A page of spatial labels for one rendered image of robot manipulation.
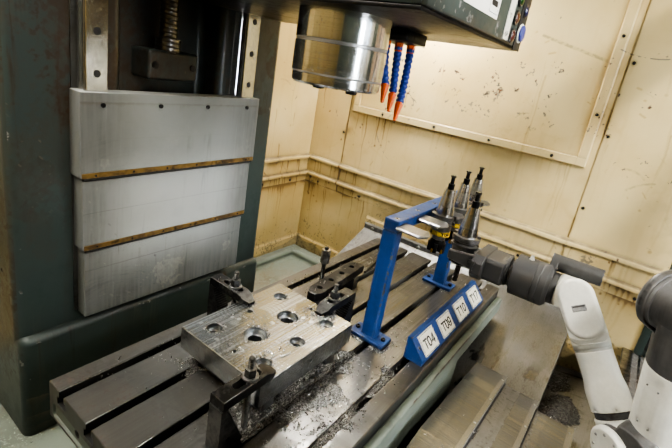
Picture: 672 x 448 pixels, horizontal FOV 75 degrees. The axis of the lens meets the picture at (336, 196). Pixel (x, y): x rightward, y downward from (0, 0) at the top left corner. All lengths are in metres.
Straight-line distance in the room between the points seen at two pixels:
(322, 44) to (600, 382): 0.77
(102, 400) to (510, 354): 1.19
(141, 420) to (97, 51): 0.69
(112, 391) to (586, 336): 0.88
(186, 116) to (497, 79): 1.09
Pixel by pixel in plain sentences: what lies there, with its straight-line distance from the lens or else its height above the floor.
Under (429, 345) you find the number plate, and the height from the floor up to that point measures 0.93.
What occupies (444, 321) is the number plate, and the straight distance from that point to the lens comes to 1.24.
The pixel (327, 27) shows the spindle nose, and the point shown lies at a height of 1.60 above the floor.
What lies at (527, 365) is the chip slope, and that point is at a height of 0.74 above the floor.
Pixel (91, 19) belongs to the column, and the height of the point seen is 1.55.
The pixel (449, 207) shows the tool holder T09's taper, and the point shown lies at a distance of 1.13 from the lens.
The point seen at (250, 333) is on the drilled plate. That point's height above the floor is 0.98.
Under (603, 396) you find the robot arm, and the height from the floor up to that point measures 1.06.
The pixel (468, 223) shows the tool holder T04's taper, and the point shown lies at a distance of 1.00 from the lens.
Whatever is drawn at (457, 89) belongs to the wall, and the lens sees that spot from 1.76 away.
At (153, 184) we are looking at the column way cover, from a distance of 1.12.
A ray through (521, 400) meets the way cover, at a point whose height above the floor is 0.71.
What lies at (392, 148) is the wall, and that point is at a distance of 1.89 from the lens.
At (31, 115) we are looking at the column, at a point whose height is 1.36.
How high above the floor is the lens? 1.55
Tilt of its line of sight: 17 degrees down
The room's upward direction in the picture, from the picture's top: 10 degrees clockwise
